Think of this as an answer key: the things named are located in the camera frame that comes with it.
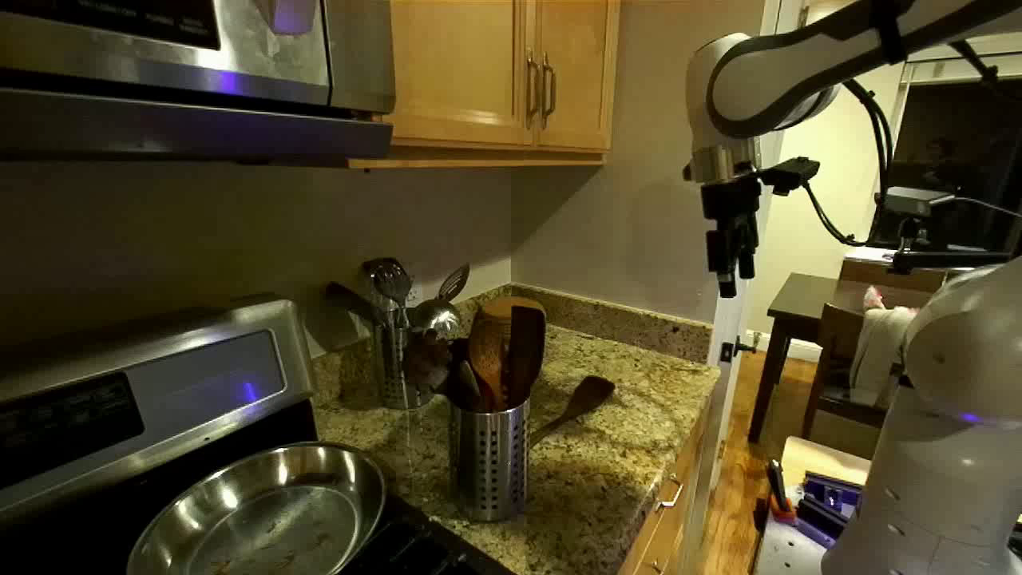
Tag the steel serving spoon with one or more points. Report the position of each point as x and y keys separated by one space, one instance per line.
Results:
x=454 y=283

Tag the dark wooden spatula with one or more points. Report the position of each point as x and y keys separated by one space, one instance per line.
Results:
x=588 y=396

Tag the dark wooden utensil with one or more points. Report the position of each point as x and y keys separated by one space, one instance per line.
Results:
x=441 y=368

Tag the white cloth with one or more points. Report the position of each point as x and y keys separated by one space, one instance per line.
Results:
x=881 y=352

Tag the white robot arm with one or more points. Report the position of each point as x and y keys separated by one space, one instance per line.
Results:
x=960 y=426

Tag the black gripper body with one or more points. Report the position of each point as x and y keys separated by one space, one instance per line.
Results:
x=731 y=217

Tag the black kitchen spatula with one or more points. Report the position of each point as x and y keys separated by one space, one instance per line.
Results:
x=351 y=304

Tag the stainless steel microwave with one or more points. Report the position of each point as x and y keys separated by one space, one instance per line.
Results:
x=162 y=64

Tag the slotted wooden turner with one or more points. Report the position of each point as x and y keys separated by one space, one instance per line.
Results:
x=524 y=352

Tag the wooden chair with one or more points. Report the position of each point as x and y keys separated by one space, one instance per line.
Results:
x=835 y=341

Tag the steel ladle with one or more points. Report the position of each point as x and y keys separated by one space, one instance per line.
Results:
x=435 y=317

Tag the steel slotted spoon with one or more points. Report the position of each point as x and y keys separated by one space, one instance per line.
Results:
x=387 y=280

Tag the wooden wall cabinet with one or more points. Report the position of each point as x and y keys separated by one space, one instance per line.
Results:
x=467 y=74

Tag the perforated steel cutlery holder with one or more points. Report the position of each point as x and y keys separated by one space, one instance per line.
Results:
x=490 y=465

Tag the steel utensil holder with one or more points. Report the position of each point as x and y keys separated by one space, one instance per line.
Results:
x=400 y=368

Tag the wooden base cabinet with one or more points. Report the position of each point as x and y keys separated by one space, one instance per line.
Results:
x=681 y=479

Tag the blue box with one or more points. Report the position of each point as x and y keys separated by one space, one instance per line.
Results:
x=832 y=502

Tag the stainless steel stove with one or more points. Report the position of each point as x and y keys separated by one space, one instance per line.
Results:
x=148 y=404

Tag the dark wooden table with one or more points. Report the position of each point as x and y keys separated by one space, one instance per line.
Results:
x=800 y=298

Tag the black camera on stand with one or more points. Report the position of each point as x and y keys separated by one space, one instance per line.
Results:
x=913 y=209

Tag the round wooden spoon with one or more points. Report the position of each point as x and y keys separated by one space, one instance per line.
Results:
x=487 y=357

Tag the stainless steel pan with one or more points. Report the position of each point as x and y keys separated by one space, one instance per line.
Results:
x=266 y=514

